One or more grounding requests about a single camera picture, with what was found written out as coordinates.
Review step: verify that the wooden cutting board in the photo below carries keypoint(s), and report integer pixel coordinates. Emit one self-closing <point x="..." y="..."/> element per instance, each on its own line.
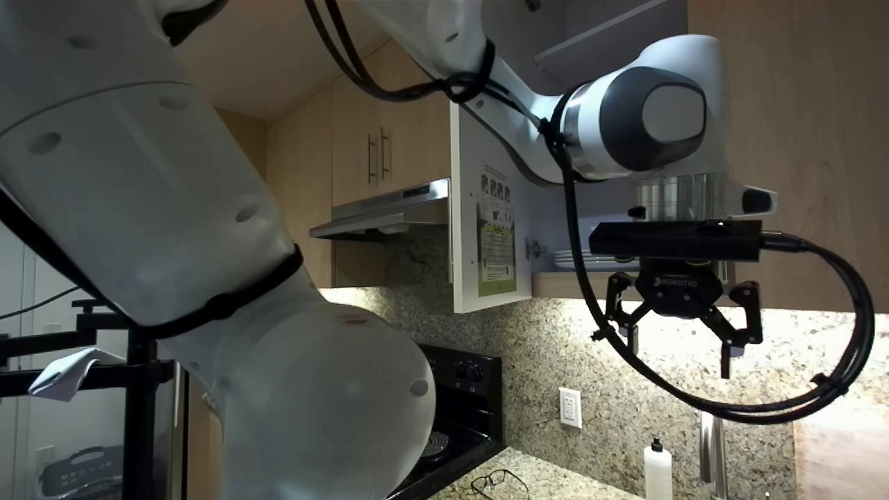
<point x="842" y="451"/>

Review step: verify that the steel range hood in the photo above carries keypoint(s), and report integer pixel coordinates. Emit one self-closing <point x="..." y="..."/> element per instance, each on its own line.
<point x="387" y="215"/>

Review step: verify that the black basket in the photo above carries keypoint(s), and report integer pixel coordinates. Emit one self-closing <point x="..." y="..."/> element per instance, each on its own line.
<point x="91" y="473"/>

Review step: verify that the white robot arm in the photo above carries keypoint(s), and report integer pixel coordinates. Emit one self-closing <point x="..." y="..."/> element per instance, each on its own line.
<point x="121" y="172"/>

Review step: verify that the wooden overhead cabinet door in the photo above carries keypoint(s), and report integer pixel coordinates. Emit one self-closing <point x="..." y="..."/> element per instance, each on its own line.
<point x="483" y="218"/>

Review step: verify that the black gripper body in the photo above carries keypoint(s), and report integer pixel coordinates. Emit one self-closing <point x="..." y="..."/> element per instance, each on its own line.
<point x="678" y="290"/>

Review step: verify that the chrome kitchen faucet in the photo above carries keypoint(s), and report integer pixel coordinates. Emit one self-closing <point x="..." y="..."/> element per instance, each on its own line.
<point x="711" y="457"/>

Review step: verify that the white paper tag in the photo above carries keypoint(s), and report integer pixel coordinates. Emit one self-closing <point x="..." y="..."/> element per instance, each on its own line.
<point x="62" y="376"/>

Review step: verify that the far wooden cabinet doors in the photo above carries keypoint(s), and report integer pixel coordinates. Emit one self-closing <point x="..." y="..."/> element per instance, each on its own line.
<point x="342" y="144"/>

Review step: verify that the black camera stand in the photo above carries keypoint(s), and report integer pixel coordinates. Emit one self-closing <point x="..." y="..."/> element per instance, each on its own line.
<point x="139" y="376"/>

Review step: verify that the white wall outlet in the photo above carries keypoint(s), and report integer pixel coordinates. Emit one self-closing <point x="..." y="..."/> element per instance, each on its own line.
<point x="569" y="405"/>

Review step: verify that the white soap bottle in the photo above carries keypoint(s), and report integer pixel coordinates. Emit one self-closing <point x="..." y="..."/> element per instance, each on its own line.
<point x="655" y="473"/>

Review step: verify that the black stove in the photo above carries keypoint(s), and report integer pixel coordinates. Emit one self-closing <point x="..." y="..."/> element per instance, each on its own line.
<point x="467" y="423"/>

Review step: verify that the right wooden cabinet door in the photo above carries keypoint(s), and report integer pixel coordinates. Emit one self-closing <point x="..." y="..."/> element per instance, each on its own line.
<point x="808" y="118"/>

